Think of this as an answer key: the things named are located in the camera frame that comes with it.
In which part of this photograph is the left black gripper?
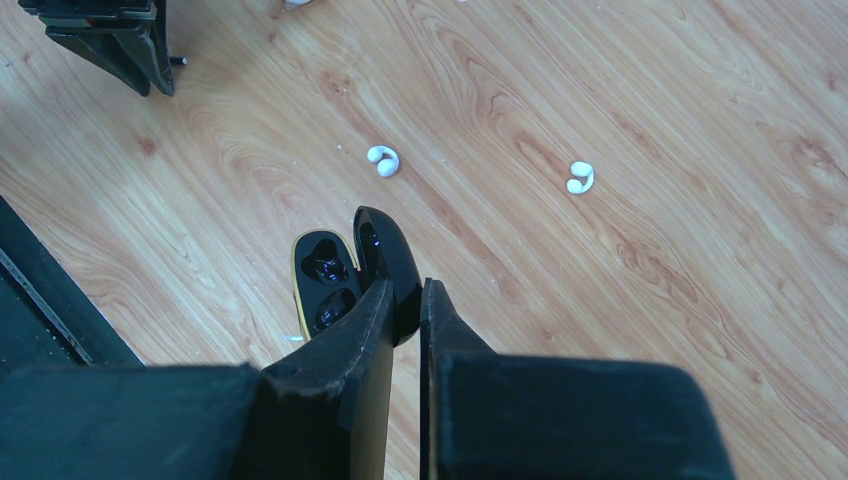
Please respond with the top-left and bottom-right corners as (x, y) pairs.
(18, 0), (175, 97)

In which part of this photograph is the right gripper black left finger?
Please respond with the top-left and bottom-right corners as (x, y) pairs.
(235, 280), (394, 479)

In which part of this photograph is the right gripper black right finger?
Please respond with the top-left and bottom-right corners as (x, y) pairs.
(420, 279), (736, 479)

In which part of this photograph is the black earbud charging case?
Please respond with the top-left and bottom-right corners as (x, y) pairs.
(291, 206), (423, 346)

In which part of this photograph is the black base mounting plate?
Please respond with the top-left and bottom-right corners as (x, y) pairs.
(1, 200), (143, 379)

